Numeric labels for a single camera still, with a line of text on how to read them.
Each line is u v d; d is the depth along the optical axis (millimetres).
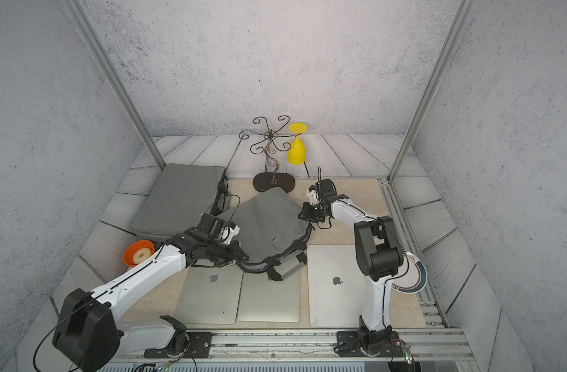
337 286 845
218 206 1065
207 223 651
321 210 755
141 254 902
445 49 779
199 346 727
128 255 890
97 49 775
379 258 523
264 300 827
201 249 605
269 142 950
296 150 1003
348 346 726
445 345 742
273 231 955
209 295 849
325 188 807
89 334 394
